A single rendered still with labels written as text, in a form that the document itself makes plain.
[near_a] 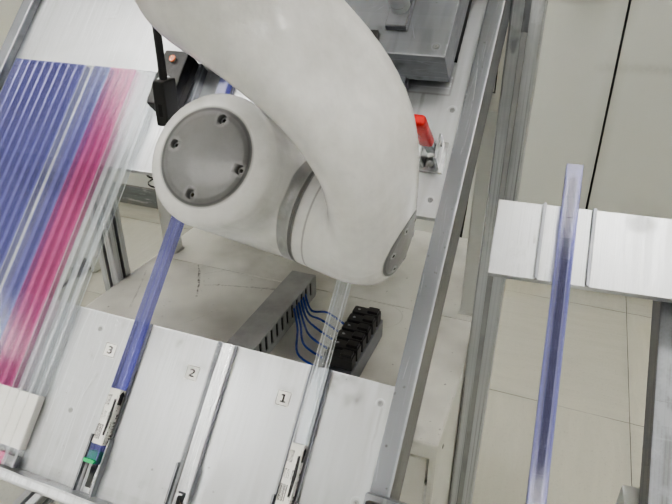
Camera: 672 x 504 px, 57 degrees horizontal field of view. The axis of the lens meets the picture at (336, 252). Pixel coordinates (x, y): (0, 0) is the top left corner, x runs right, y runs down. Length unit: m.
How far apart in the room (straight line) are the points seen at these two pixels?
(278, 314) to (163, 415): 0.41
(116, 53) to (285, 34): 0.65
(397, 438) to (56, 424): 0.39
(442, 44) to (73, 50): 0.54
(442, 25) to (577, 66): 1.63
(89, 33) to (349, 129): 0.72
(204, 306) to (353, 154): 0.90
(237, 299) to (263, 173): 0.85
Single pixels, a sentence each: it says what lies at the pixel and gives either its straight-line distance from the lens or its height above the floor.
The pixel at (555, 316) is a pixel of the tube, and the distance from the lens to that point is 0.53.
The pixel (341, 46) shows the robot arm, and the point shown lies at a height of 1.21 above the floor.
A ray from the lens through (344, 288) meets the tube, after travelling 0.65.
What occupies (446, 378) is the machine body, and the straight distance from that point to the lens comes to 1.02.
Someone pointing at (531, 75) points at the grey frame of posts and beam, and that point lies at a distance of 0.85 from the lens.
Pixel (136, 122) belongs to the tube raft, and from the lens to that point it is 0.85.
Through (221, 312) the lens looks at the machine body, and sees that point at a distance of 1.17.
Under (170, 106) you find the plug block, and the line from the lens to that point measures 0.65.
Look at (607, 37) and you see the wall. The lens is 2.30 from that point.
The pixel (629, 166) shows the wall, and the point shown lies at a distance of 2.41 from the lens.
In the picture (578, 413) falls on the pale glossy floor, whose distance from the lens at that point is 1.98.
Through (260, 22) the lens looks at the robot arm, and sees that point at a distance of 0.31.
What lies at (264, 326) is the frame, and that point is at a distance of 1.04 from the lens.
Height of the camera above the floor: 1.26
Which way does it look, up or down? 28 degrees down
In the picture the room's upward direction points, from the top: straight up
